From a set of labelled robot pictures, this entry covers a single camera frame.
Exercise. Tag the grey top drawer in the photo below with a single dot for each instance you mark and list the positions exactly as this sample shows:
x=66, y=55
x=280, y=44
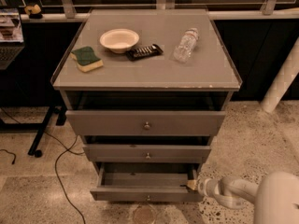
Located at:
x=147, y=123

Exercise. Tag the white diagonal pillar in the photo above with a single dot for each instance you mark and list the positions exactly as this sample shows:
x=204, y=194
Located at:
x=283, y=80

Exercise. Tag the black table leg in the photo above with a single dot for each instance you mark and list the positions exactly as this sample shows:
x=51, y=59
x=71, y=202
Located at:
x=39, y=127

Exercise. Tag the green yellow sponge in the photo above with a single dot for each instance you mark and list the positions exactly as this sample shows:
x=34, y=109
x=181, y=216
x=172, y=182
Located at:
x=86, y=59

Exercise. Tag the yellow black tape dispenser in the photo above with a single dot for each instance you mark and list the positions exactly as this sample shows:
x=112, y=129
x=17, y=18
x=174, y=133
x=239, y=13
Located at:
x=33, y=11

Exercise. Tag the metal window rail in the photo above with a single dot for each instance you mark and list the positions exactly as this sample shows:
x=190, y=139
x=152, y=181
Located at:
x=68, y=10

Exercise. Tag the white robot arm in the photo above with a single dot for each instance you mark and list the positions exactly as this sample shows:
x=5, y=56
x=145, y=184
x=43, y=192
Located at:
x=275, y=199

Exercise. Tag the grey drawer cabinet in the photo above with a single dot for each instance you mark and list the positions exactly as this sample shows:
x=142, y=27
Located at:
x=205, y=82

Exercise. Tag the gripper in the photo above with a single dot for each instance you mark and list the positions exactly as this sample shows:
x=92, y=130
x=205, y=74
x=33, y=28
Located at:
x=203, y=185

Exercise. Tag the black snack bar wrapper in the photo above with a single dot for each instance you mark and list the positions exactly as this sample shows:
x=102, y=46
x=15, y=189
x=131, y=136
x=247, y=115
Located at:
x=144, y=52

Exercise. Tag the grey drawer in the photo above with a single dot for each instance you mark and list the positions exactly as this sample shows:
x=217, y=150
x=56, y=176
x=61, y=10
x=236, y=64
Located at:
x=146, y=153
x=145, y=182
x=147, y=123

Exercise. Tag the open laptop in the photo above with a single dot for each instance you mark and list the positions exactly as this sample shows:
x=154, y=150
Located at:
x=11, y=36

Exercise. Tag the grey bottom drawer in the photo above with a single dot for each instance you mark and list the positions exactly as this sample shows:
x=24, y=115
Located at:
x=145, y=182

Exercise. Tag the clear plastic water bottle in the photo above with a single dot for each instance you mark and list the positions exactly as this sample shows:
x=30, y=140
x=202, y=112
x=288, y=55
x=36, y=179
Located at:
x=184, y=49

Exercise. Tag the white paper bowl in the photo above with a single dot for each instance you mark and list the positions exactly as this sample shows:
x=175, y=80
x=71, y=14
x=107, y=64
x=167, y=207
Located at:
x=119, y=40

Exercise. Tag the grey middle drawer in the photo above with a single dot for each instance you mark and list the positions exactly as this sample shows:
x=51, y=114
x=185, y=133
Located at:
x=146, y=153

